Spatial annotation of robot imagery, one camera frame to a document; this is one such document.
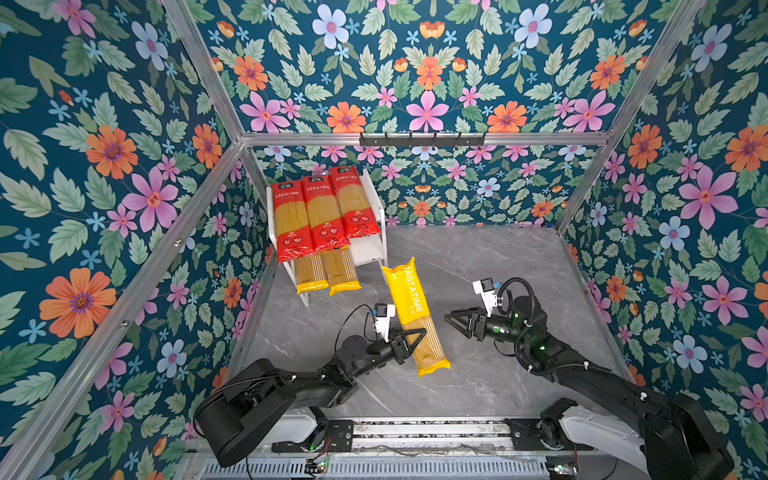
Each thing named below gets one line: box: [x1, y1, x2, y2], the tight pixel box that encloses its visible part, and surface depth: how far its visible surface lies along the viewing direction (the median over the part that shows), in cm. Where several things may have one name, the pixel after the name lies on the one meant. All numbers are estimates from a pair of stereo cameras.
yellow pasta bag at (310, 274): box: [294, 254, 329, 295], surface depth 86 cm
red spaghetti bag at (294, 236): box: [272, 180, 315, 264], surface depth 75 cm
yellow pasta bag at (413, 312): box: [382, 257, 451, 377], surface depth 74 cm
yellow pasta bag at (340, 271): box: [322, 246, 362, 297], surface depth 86 cm
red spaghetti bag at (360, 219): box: [329, 166, 381, 239], surface depth 79 cm
